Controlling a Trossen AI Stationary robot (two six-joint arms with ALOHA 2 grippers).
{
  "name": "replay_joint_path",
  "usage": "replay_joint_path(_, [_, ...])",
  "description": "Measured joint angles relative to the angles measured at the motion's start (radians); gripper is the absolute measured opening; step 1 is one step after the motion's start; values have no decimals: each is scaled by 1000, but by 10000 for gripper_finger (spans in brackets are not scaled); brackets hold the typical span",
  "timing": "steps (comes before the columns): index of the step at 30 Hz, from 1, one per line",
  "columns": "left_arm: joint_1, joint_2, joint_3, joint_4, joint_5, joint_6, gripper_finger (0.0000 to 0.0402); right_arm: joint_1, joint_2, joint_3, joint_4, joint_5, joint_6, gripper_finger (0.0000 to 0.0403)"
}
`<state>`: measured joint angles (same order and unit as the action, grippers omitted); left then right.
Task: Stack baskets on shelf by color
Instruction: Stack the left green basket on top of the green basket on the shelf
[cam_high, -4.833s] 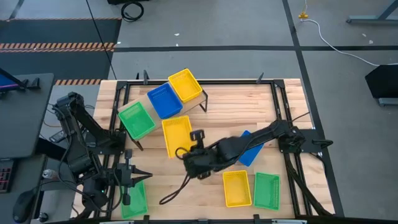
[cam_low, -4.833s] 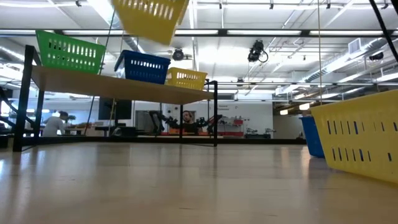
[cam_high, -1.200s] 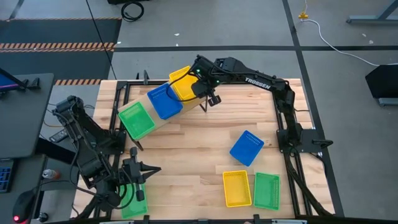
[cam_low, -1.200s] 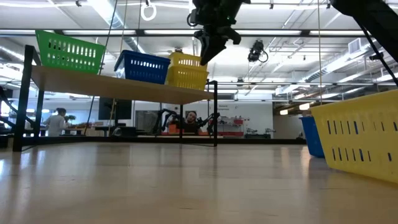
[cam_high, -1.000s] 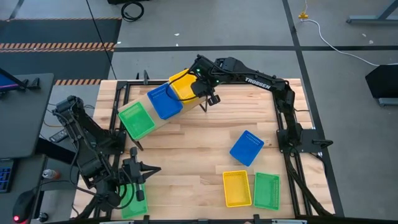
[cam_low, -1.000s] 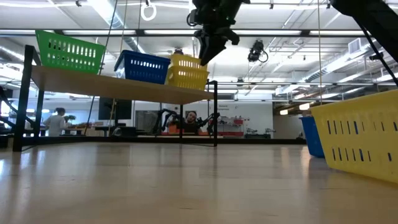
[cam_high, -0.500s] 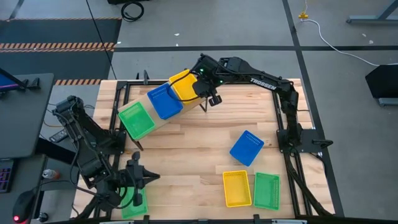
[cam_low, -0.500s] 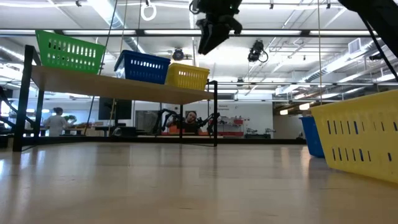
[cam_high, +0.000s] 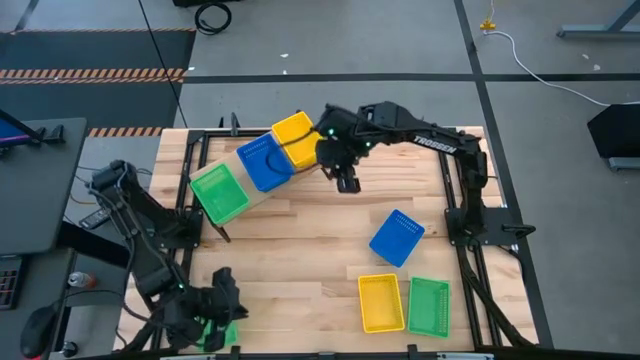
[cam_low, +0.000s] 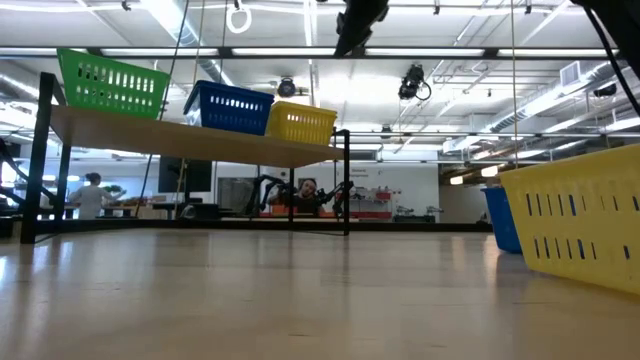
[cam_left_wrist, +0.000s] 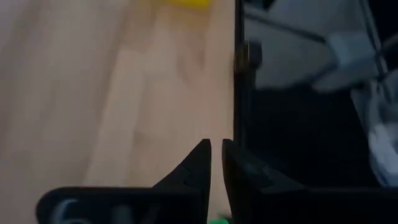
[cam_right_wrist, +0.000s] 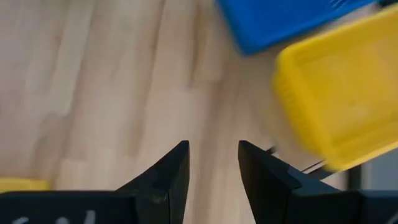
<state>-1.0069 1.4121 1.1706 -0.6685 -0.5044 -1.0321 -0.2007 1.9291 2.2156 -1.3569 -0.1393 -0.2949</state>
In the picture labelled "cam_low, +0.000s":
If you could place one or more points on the black aluminium table frame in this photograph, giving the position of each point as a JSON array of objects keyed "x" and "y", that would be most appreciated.
[{"x": 400, "y": 226}]

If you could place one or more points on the green plastic basket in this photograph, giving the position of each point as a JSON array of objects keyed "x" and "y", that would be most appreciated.
[{"x": 115, "y": 87}]

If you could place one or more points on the person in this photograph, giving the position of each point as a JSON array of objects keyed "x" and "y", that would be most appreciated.
[
  {"x": 306, "y": 192},
  {"x": 92, "y": 200}
]

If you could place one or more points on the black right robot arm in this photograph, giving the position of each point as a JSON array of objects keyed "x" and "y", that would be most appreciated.
[{"x": 620, "y": 20}]

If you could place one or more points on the black background robot arm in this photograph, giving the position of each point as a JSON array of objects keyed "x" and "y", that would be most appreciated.
[
  {"x": 262, "y": 187},
  {"x": 337, "y": 197}
]

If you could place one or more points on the overhead light bar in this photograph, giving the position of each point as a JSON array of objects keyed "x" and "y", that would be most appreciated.
[{"x": 280, "y": 51}]

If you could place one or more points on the round black ceiling device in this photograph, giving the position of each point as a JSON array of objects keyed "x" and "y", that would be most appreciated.
[{"x": 286, "y": 88}]

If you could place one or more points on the black monitor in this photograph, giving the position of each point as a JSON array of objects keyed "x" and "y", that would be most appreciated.
[{"x": 185, "y": 175}]

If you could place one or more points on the blue plastic basket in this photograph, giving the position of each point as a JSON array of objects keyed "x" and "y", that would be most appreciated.
[
  {"x": 502, "y": 225},
  {"x": 230, "y": 117}
]

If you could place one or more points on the red storage rack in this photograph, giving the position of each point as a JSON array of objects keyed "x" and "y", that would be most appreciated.
[{"x": 372, "y": 200}]

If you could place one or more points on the wooden shelf with black legs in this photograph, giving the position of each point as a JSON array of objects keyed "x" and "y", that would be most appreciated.
[{"x": 175, "y": 137}]

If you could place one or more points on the yellow plastic basket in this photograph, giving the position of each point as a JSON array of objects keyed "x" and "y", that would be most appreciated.
[
  {"x": 565, "y": 227},
  {"x": 300, "y": 132}
]

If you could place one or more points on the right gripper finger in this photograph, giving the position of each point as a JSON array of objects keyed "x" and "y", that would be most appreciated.
[{"x": 347, "y": 46}]

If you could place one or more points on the black overhead camera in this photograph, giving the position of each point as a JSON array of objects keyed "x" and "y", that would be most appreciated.
[{"x": 411, "y": 82}]

